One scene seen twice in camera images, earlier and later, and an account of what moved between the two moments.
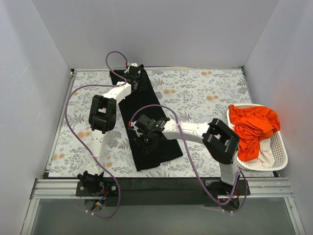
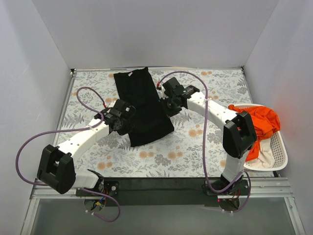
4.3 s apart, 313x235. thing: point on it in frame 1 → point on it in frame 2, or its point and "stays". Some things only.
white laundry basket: [280, 156] stays
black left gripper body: [136, 82] → [122, 126]
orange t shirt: [250, 124] stays
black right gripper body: [145, 144] → [168, 107]
